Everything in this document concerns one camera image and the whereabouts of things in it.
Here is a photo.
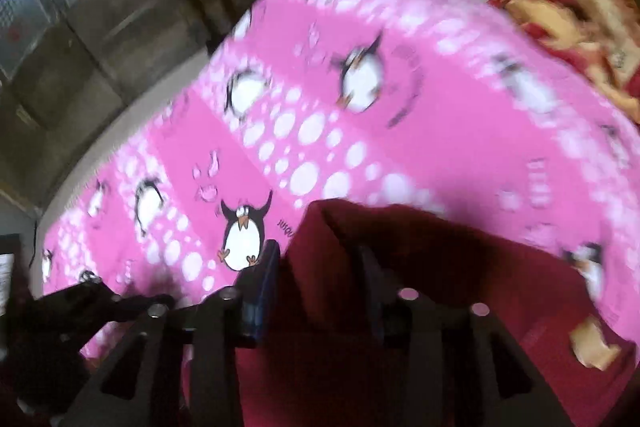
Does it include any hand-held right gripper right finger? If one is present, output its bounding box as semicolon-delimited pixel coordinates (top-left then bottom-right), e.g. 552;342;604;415
356;246;576;427

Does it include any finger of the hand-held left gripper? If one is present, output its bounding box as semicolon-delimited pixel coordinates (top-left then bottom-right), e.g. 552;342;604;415
50;276;176;335

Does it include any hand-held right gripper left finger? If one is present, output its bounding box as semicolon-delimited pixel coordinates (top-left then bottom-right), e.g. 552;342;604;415
60;239;281;427

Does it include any maroon garment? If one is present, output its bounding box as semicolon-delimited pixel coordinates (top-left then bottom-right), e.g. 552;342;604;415
235;199;640;427

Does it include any pink penguin print blanket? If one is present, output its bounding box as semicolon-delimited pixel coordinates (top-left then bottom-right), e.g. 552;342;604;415
42;0;640;427

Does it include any red and yellow floral blanket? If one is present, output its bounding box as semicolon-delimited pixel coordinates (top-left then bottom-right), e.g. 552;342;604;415
487;0;640;122

